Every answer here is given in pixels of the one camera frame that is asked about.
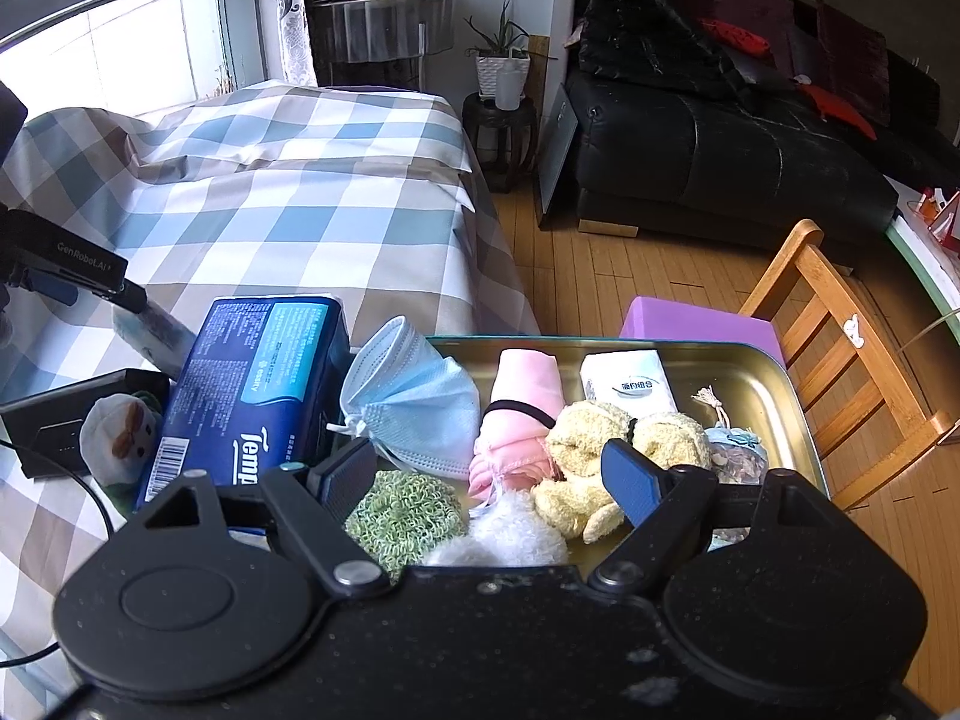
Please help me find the herb sachet pouch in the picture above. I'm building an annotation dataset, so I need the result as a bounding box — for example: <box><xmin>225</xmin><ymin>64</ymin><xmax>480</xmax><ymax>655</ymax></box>
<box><xmin>689</xmin><ymin>385</ymin><xmax>772</xmax><ymax>550</ymax></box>

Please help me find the green mesh scrubber ball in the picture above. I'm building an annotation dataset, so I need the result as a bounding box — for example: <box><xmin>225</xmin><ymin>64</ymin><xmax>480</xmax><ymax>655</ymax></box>
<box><xmin>343</xmin><ymin>470</ymin><xmax>467</xmax><ymax>582</ymax></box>

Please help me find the small white tissue pack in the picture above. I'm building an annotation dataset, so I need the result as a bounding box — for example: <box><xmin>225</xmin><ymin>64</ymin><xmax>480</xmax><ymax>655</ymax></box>
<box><xmin>579</xmin><ymin>349</ymin><xmax>677</xmax><ymax>419</ymax></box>

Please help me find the blue face mask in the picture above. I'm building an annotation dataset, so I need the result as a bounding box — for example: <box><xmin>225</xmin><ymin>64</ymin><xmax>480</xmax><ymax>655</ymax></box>
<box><xmin>327</xmin><ymin>316</ymin><xmax>482</xmax><ymax>481</ymax></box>

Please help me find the white fluffy cloth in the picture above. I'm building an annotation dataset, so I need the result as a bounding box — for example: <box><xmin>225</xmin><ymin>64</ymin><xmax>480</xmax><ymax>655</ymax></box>
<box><xmin>421</xmin><ymin>491</ymin><xmax>569</xmax><ymax>567</ymax></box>

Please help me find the pink cloth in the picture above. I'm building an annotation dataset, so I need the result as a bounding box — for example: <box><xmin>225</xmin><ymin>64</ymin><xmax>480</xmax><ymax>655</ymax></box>
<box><xmin>469</xmin><ymin>349</ymin><xmax>566</xmax><ymax>500</ymax></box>

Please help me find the blue Tempo tissue pack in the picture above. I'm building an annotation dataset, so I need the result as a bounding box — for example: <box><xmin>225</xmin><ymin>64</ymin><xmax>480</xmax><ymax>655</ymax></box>
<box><xmin>137</xmin><ymin>296</ymin><xmax>350</xmax><ymax>505</ymax></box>

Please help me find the black glasses case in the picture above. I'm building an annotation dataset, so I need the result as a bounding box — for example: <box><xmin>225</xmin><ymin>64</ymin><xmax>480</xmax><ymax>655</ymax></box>
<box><xmin>2</xmin><ymin>369</ymin><xmax>171</xmax><ymax>479</ymax></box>

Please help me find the gold metal tray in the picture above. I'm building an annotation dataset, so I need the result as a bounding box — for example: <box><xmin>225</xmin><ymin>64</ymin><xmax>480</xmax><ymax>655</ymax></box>
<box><xmin>431</xmin><ymin>335</ymin><xmax>828</xmax><ymax>493</ymax></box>

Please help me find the snowman plush toy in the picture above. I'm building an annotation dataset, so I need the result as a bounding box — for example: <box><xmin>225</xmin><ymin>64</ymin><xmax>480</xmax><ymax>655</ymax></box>
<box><xmin>78</xmin><ymin>390</ymin><xmax>161</xmax><ymax>517</ymax></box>

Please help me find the purple box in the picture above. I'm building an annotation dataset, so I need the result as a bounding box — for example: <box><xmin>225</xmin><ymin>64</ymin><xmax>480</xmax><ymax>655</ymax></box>
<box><xmin>620</xmin><ymin>296</ymin><xmax>786</xmax><ymax>367</ymax></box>

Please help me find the wooden chair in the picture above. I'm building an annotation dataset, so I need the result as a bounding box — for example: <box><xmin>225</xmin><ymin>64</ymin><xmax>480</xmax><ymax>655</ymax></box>
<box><xmin>739</xmin><ymin>220</ymin><xmax>958</xmax><ymax>511</ymax></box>

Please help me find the checkered sofa cover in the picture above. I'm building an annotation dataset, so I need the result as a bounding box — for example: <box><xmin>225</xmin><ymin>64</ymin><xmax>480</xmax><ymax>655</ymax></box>
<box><xmin>2</xmin><ymin>82</ymin><xmax>540</xmax><ymax>663</ymax></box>

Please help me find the patterned curtain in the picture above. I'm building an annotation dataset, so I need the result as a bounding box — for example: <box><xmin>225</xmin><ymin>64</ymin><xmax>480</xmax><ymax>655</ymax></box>
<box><xmin>277</xmin><ymin>0</ymin><xmax>317</xmax><ymax>86</ymax></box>

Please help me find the round side table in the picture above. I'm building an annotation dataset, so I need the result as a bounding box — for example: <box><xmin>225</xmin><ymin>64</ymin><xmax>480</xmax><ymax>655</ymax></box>
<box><xmin>306</xmin><ymin>0</ymin><xmax>459</xmax><ymax>91</ymax></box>

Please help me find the cluttered white table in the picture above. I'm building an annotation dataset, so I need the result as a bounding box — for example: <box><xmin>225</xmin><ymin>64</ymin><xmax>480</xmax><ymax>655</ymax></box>
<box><xmin>885</xmin><ymin>179</ymin><xmax>960</xmax><ymax>338</ymax></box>

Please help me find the black plant stand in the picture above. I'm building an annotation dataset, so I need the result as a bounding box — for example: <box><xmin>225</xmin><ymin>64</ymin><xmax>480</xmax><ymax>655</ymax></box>
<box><xmin>462</xmin><ymin>93</ymin><xmax>539</xmax><ymax>193</ymax></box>

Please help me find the black leather sofa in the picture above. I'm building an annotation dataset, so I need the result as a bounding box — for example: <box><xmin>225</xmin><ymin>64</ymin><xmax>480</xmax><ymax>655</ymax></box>
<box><xmin>551</xmin><ymin>0</ymin><xmax>958</xmax><ymax>257</ymax></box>

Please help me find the potted plant white pot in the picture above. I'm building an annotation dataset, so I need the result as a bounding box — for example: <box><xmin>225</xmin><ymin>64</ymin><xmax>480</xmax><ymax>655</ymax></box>
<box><xmin>466</xmin><ymin>0</ymin><xmax>555</xmax><ymax>112</ymax></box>

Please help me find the black cable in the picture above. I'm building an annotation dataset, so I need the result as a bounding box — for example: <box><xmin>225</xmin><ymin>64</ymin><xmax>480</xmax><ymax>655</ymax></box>
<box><xmin>0</xmin><ymin>439</ymin><xmax>114</xmax><ymax>668</ymax></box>

